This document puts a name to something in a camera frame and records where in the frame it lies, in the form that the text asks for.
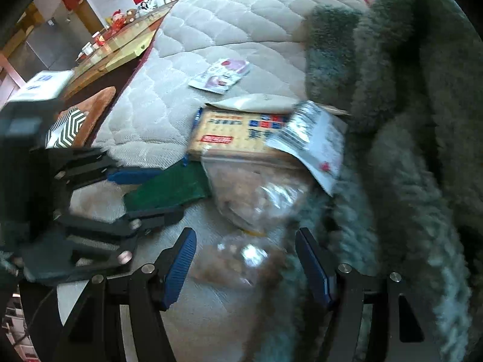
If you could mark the beige cracker packet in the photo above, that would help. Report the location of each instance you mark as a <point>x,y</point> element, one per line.
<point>234,135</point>

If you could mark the fluffy teal blanket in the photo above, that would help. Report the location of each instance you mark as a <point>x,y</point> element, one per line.
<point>396,101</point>

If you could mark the chevron striped cushion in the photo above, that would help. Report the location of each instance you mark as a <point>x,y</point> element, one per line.
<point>70,128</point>

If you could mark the silver and white snack packet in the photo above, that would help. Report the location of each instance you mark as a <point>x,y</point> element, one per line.
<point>313,143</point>

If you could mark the grey quilted mattress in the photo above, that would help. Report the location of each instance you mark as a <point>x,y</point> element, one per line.
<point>234,26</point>

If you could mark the wooden table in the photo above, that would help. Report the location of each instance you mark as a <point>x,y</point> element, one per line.
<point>120,49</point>

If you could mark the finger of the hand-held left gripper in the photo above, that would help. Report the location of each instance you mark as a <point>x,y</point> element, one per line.
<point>132,175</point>
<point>158,218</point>

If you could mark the red cup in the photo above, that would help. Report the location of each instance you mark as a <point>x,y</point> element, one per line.
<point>99,39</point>

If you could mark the red figurine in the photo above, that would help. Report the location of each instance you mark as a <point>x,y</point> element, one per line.
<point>117,20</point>

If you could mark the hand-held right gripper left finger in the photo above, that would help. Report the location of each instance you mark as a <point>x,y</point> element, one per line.
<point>181,267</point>

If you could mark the white and purple snack packet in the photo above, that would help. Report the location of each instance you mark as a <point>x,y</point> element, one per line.
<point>222,73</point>

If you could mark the orange plush chair back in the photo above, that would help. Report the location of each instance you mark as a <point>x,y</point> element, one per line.
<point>98,105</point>

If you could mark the green snack packet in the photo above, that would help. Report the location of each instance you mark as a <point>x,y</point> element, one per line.
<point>169,192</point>

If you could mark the cream flat pouch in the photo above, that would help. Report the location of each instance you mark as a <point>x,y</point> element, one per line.
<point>249,102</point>

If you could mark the small brown teddy bear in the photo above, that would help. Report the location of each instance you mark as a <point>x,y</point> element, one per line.
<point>131,15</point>

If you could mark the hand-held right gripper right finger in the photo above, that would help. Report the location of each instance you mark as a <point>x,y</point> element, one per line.
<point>313,267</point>

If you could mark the clear bag of brown snacks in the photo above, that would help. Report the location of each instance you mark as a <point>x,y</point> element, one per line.
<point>241,260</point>
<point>249,192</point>

